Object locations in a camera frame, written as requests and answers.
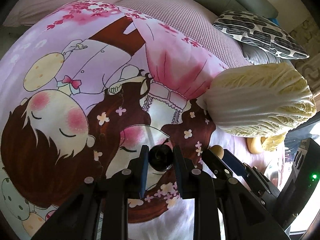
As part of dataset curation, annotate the bottom yellow banana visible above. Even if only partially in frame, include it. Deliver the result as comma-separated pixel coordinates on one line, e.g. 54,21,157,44
246,137,264,154

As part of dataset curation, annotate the napa cabbage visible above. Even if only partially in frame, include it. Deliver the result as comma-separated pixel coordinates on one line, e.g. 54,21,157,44
203,62,317,138

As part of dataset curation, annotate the cartoon print bed sheet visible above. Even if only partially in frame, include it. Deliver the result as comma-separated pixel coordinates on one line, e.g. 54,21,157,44
0,0,276,240

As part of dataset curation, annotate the light grey pillow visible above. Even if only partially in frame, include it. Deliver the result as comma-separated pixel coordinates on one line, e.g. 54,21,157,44
239,42,293,66

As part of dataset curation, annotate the black white patterned pillow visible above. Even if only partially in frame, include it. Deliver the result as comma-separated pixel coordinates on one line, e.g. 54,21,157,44
213,10,309,60

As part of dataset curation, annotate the pink seat cushion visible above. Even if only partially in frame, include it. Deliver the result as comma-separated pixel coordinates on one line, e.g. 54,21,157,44
3,0,249,68

